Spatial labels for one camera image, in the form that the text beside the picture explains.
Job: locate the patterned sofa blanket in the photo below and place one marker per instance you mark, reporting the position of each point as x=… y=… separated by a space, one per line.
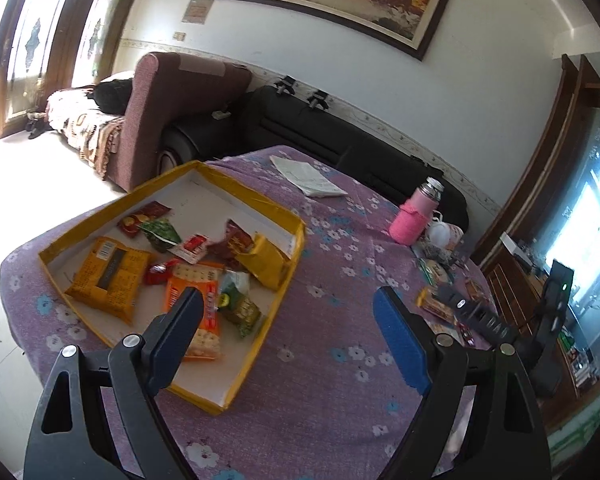
x=87 y=130

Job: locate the mustard yellow snack packet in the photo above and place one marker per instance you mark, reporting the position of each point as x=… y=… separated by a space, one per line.
x=265 y=262

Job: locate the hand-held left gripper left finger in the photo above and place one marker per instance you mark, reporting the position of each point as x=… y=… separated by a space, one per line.
x=182 y=320

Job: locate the dark green snack packet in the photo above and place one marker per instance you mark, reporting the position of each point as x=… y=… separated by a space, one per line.
x=161 y=234

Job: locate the dark red snack packet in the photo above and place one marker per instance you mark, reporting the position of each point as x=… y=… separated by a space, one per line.
x=232 y=242

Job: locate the maroon sofa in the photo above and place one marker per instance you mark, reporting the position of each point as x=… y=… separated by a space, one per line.
x=170 y=90

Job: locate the dark shoes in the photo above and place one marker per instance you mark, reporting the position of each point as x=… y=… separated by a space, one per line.
x=35 y=125

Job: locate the white cup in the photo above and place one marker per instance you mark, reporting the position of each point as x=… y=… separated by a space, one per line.
x=444 y=234

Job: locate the black sofa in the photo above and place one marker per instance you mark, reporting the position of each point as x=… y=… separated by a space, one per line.
x=290 y=125

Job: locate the red foil snack packet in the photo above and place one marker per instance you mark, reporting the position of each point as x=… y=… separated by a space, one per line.
x=142 y=217

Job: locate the yellow cardboard box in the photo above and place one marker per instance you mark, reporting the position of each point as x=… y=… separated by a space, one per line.
x=215 y=200

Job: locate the black cloth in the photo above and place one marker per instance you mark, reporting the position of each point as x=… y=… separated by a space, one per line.
x=112 y=94

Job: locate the large yellow cracker pack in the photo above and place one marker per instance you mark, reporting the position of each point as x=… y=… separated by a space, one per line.
x=107 y=280

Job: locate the black clip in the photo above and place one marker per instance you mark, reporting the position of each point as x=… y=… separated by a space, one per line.
x=285 y=86
x=318 y=100

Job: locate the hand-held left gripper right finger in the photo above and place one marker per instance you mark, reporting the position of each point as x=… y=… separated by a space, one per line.
x=397 y=330

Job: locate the wall outlet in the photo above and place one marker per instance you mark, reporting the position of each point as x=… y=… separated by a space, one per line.
x=179 y=36

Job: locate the pink knit-sleeved flask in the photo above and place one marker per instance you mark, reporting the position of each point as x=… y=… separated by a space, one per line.
x=411 y=215

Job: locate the red candy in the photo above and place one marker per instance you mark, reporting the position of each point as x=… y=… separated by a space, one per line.
x=161 y=272

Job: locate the round cracker pack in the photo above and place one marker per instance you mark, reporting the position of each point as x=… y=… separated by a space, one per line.
x=434 y=271

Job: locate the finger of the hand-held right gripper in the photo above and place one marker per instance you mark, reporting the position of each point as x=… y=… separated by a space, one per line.
x=480 y=317

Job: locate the orange cracker pack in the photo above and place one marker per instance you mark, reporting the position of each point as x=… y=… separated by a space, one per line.
x=205 y=290

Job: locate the wooden glass door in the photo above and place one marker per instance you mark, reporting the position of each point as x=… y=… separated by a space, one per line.
x=60 y=45

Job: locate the brown cake packet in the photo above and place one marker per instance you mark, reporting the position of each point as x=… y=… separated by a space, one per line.
x=432 y=304

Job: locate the white folded paper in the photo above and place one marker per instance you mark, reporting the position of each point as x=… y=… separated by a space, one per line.
x=310 y=177

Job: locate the green snack packet yellow dot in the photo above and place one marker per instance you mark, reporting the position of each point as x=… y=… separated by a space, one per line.
x=242 y=312

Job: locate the white and red snack packet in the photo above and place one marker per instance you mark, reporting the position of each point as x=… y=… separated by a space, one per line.
x=192 y=247

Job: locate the purple floral tablecloth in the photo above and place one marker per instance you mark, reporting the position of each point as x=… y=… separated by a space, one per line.
x=330 y=360

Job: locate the small wall plaque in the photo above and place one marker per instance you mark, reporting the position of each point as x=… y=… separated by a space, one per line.
x=198 y=10

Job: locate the wooden cabinet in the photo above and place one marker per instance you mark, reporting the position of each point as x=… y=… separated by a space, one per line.
x=510 y=270

